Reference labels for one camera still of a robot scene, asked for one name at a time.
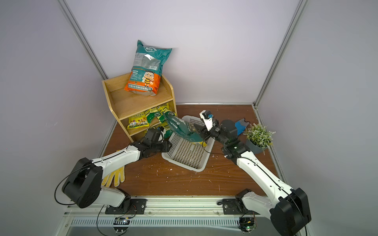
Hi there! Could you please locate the tall green yellow fertilizer bag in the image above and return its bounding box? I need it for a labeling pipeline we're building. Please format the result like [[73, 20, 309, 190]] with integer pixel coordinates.
[[162, 111, 207, 147]]

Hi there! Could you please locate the green orange bee fertilizer bag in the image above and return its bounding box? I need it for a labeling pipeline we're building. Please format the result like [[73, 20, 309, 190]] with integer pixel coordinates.
[[125, 40, 172, 96]]

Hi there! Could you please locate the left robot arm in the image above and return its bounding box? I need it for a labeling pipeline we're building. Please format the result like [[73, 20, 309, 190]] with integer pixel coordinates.
[[58, 128, 172, 213]]

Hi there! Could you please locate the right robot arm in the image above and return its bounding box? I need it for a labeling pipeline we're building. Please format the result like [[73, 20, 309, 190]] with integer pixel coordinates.
[[200, 116, 312, 236]]

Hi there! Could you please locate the yellow flower fertilizer packet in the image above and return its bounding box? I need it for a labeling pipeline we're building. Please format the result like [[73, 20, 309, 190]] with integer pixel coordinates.
[[127, 114, 150, 129]]

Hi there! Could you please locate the wooden shelf unit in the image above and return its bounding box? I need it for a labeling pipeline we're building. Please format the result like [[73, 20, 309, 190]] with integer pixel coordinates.
[[102, 73, 177, 142]]

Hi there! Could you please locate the yellow green packet lower right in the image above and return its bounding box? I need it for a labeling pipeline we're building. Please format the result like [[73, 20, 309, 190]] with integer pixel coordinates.
[[162, 126, 173, 139]]

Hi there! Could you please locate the blue work glove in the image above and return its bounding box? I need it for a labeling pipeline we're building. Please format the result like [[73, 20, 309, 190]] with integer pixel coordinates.
[[235, 118, 250, 136]]

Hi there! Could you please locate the white plastic basket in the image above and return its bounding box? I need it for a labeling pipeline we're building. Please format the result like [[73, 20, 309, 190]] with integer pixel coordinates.
[[161, 116, 215, 172]]

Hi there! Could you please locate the potted green plant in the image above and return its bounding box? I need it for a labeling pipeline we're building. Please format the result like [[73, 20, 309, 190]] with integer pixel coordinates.
[[243, 124, 275, 155]]

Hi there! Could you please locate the yellow work glove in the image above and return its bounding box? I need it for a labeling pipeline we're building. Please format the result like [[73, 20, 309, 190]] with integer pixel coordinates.
[[101, 166, 125, 187]]

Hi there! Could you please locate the left controller board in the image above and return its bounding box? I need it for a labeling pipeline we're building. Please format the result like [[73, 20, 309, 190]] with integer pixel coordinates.
[[113, 217, 131, 236]]

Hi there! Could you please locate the controller board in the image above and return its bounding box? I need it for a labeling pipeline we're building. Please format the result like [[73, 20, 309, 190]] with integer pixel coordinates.
[[113, 217, 131, 236], [238, 217, 257, 233]]

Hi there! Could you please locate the right controller board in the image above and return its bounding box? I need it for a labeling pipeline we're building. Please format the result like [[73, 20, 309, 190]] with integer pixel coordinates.
[[238, 217, 257, 233]]

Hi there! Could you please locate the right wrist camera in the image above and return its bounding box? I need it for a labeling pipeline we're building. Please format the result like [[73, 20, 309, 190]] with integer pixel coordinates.
[[200, 110, 214, 131]]

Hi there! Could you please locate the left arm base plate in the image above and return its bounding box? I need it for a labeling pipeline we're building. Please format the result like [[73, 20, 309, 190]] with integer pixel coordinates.
[[105, 198, 147, 215]]

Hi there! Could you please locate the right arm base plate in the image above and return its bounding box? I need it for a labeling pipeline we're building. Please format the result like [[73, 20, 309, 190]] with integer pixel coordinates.
[[217, 198, 255, 215]]

